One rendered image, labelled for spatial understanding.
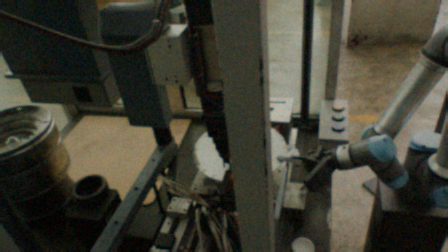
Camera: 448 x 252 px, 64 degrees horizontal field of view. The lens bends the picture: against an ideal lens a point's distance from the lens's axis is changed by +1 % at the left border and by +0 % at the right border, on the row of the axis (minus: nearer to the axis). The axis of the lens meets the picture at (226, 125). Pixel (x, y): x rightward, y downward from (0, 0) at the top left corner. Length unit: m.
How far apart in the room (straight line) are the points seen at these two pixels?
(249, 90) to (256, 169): 0.10
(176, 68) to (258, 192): 0.48
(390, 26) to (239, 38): 4.08
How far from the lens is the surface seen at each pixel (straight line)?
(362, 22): 4.25
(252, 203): 0.42
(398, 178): 1.16
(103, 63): 1.04
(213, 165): 1.20
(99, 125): 1.93
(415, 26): 4.45
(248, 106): 0.33
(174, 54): 0.81
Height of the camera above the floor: 1.75
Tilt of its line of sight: 36 degrees down
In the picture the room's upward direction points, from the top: 7 degrees counter-clockwise
